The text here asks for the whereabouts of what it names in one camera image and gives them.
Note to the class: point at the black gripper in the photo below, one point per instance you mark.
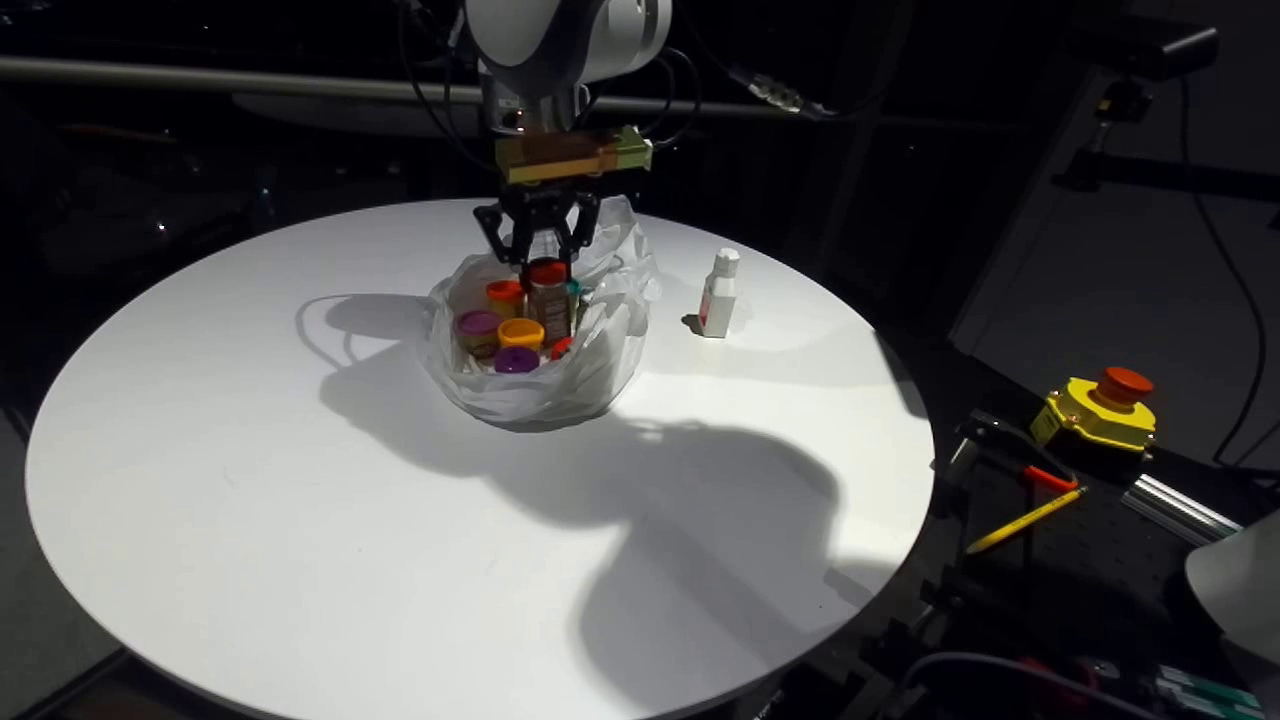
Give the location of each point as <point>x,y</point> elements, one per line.
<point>537,208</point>

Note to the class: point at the white plastic bag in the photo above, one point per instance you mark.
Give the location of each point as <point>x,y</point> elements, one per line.
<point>606,332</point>

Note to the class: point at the white square bottle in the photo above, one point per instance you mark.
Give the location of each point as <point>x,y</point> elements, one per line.
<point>722,292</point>

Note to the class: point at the red lid spice jar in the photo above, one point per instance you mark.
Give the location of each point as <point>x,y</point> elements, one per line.
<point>551,296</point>

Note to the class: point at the orange lid yellow cup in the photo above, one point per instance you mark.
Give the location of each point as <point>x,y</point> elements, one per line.
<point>507,296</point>

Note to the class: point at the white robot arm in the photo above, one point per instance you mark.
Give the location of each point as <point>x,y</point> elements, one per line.
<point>533,60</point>

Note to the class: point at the yellow lid container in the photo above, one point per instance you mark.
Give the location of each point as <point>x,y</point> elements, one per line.
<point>522,332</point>

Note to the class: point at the magenta lid container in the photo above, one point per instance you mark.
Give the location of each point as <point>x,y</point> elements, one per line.
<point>476,332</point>

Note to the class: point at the purple bottle with holes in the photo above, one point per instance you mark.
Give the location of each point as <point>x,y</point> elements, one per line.
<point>515,363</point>

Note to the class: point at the metal railing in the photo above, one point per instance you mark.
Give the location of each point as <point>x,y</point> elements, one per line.
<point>186,78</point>

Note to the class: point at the yellow pencil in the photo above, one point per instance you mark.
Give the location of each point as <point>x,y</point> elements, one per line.
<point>1025,520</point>

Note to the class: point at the red emergency stop button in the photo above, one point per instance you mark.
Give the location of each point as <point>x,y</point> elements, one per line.
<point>1108,408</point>

